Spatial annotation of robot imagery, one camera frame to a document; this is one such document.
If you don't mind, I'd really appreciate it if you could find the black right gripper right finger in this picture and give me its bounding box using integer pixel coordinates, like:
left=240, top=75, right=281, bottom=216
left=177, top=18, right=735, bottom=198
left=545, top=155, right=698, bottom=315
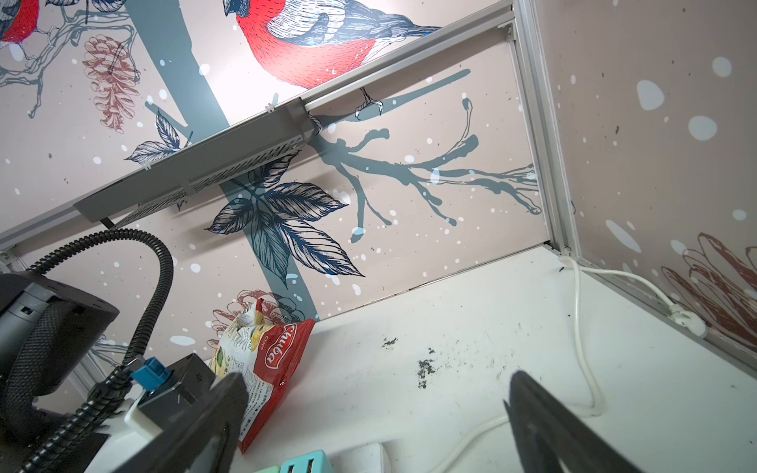
left=505, top=371, right=639, bottom=473

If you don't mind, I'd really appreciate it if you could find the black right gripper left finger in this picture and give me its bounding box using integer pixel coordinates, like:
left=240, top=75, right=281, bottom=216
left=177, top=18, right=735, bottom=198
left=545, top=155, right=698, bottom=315
left=117, top=372, right=248, bottom=473

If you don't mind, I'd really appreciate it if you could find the teal plug adapter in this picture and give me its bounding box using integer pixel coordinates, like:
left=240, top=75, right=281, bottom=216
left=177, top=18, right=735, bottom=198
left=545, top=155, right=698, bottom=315
left=279, top=451, right=335, bottom=473

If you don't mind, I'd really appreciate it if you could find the white multicolour power strip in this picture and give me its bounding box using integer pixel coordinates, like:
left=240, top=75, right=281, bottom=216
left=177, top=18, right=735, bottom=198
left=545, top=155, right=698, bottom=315
left=329, top=443, right=392, bottom=473

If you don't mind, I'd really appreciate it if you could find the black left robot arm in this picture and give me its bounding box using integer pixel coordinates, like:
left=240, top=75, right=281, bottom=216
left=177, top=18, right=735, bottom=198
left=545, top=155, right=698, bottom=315
left=1, top=229, right=173, bottom=472

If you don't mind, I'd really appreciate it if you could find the red white chips bag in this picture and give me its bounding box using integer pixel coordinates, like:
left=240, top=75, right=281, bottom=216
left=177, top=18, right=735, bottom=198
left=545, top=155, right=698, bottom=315
left=210, top=298, right=315, bottom=453

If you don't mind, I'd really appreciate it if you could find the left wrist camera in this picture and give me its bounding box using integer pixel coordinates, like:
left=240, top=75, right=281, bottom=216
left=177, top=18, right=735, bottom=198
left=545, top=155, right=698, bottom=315
left=124, top=353, right=217, bottom=439

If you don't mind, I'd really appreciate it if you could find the power strip white cable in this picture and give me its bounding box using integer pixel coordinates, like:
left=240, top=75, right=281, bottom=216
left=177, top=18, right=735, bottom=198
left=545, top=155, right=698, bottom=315
left=425, top=250, right=708, bottom=473

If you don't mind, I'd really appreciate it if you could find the black hanging wire basket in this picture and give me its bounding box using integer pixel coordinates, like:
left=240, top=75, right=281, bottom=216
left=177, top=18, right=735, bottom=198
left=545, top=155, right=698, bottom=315
left=73, top=99, right=315, bottom=228

